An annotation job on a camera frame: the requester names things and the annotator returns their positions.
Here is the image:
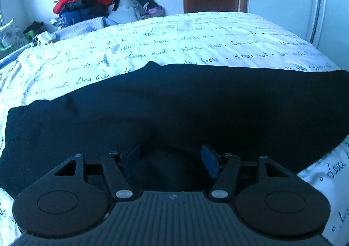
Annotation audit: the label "clear plastic bag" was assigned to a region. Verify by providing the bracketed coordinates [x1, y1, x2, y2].
[108, 0, 148, 24]

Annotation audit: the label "navy blue garment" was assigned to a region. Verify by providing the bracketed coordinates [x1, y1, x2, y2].
[58, 3, 110, 26]

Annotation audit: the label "black pants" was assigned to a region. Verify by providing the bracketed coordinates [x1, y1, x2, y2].
[0, 61, 349, 200]

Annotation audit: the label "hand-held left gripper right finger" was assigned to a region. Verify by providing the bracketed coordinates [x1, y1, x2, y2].
[201, 145, 296, 203]

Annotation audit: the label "floral pillow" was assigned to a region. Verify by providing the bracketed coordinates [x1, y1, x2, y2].
[0, 18, 28, 52]

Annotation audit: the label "purple cloth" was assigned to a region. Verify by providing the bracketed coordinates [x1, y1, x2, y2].
[147, 6, 166, 17]

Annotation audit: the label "white patterned cloth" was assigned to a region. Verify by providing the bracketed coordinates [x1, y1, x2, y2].
[31, 31, 59, 47]

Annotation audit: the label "white script-printed bedspread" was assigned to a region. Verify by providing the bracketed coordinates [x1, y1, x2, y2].
[0, 12, 349, 246]

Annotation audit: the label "light blue blanket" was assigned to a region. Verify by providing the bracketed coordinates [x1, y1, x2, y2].
[0, 16, 121, 69]

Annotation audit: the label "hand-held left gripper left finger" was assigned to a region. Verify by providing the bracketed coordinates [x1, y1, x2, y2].
[53, 144, 142, 203]

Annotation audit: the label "black cloth on stool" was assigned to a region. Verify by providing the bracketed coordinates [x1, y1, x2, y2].
[23, 21, 46, 35]

